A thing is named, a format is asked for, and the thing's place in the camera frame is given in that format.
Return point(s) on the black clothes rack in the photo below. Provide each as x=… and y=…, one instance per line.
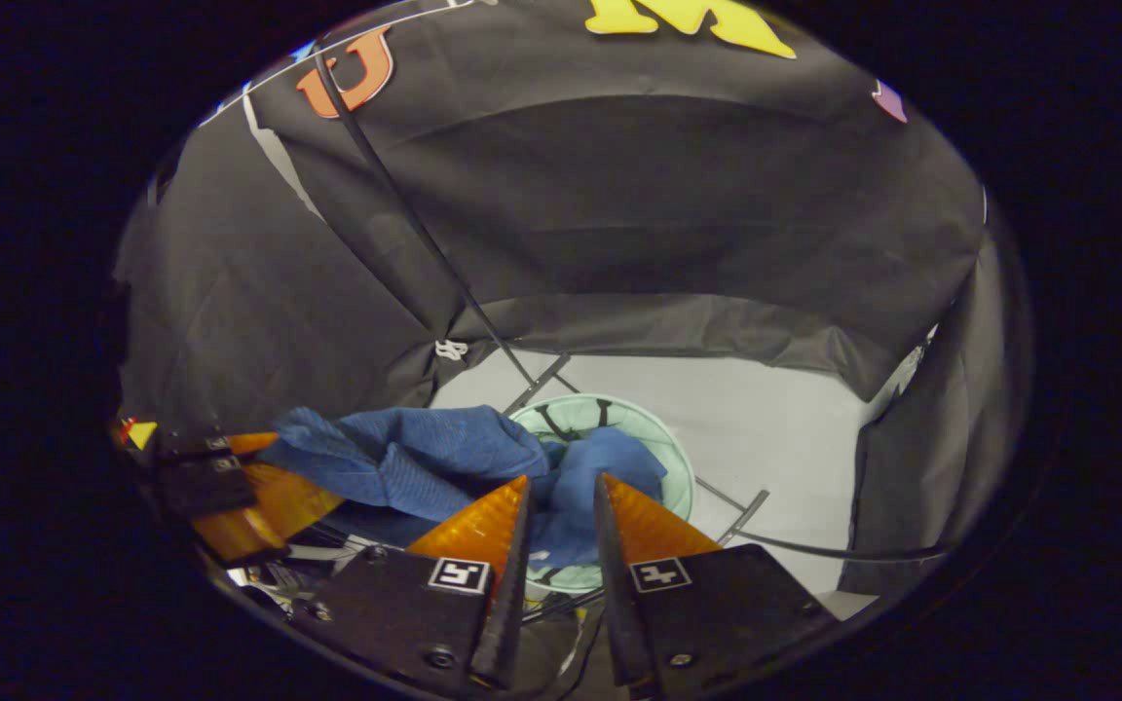
x=405, y=209

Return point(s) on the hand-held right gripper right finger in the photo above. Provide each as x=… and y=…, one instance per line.
x=615, y=584

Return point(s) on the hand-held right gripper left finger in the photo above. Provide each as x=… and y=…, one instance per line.
x=512, y=584

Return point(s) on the green mesh laundry hamper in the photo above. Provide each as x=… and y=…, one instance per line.
x=663, y=453

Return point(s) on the blue shirt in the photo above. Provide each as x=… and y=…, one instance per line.
x=425, y=458

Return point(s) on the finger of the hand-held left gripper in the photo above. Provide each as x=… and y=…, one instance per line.
x=201, y=482
x=191, y=445

